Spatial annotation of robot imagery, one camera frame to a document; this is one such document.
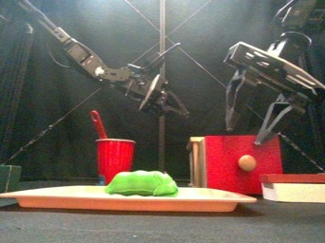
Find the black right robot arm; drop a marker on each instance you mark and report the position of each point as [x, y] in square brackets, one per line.
[299, 19]

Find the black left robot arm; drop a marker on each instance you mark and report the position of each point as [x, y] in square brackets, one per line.
[81, 56]

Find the thin diagonal brace rod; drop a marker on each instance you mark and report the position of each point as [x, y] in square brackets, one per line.
[63, 117]
[198, 63]

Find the red wooden box with knob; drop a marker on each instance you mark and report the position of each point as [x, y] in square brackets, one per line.
[229, 158]

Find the red ribbed plastic cup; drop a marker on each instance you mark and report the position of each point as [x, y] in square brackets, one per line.
[116, 158]

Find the red and white flat box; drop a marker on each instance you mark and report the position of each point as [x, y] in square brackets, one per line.
[295, 190]

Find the green crumpled cloth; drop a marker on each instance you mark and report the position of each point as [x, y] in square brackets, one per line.
[142, 184]

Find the small blue toy piece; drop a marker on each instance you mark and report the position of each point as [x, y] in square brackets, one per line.
[102, 181]

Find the peach plastic tray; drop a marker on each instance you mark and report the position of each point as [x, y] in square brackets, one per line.
[198, 199]

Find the dark green box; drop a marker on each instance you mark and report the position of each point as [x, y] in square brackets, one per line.
[9, 178]

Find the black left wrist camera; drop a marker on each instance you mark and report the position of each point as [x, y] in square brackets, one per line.
[157, 58]

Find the vertical metal frame pole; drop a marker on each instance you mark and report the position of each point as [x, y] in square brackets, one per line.
[162, 31]

